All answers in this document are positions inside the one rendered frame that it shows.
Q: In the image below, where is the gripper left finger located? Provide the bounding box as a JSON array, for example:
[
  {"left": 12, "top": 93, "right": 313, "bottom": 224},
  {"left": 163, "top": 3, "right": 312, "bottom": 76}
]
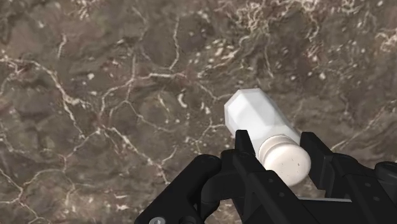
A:
[{"left": 134, "top": 129, "right": 311, "bottom": 224}]

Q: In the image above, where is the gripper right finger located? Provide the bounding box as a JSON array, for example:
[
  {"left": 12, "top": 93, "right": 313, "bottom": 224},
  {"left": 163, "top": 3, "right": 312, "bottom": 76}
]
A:
[{"left": 299, "top": 131, "right": 397, "bottom": 224}]

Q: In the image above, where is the white salt shaker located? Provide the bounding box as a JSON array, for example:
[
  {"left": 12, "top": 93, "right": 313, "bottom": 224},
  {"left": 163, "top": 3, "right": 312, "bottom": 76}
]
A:
[{"left": 223, "top": 88, "right": 312, "bottom": 187}]

